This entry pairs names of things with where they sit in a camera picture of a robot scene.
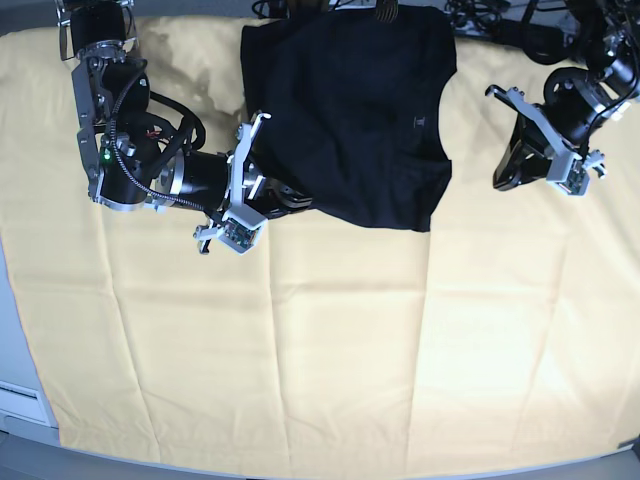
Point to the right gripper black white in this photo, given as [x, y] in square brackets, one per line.
[236, 196]

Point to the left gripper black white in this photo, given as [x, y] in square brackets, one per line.
[546, 142]

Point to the dark navy T-shirt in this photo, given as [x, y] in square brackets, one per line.
[353, 111]

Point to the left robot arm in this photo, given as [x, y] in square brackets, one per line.
[594, 80]

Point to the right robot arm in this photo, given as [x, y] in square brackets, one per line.
[139, 148]

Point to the yellow table cloth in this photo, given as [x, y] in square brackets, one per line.
[506, 337]

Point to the white drawer unit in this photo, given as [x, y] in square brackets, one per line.
[23, 403]

